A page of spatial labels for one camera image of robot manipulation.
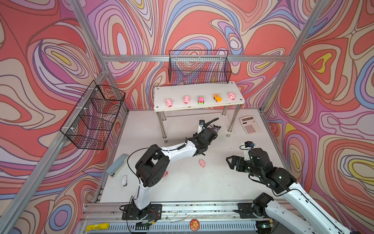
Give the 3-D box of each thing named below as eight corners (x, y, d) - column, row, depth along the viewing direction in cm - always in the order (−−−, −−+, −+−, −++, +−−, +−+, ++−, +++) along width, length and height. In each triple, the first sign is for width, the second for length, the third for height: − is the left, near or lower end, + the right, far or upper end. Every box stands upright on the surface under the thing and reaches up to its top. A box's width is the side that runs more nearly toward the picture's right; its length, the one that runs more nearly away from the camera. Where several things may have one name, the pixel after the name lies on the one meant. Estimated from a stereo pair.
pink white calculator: (247, 135, 106) (249, 132, 103) (238, 120, 116) (239, 117, 113) (261, 132, 108) (263, 128, 105) (251, 117, 117) (252, 114, 114)
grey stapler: (108, 175, 88) (104, 171, 83) (125, 156, 96) (121, 152, 91) (114, 179, 87) (110, 175, 82) (130, 159, 95) (127, 155, 90)
